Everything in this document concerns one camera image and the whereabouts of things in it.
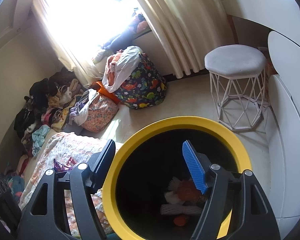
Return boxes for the white foam net trash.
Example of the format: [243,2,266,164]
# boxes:
[160,204,203,216]

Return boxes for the yellow rimmed trash bin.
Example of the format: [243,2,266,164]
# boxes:
[103,116,251,239]

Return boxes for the blue floral pillow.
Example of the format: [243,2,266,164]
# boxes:
[6,173,25,203]

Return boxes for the orange white tufted bedspread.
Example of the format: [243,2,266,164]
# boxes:
[19,133,114,239]

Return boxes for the light blue garment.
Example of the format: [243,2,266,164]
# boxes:
[32,125,51,157]

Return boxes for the pink floral fabric bag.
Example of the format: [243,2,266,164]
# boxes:
[80,93,118,133]

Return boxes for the pile of clothes on bed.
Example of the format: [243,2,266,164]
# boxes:
[14,68,86,139]

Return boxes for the orange bag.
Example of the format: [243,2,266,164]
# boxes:
[90,81,120,104]

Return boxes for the white rounded drawer cabinet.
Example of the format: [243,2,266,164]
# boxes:
[266,31,300,239]

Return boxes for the white octagonal stool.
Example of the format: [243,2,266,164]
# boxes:
[204,44,267,132]

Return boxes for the dinosaur print laundry basket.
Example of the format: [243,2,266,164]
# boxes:
[114,53,167,109]

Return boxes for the white plastic bag with clothes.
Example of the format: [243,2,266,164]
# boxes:
[102,46,143,93]

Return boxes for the left cream curtain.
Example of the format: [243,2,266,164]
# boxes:
[31,0,104,87]

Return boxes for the cream curtain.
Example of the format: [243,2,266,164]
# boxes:
[31,0,104,87]
[137,0,235,79]

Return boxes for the clothes on window sill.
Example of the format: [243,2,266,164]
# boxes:
[102,13,151,52]

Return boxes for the white vanity desk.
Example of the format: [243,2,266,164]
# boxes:
[222,0,300,46]

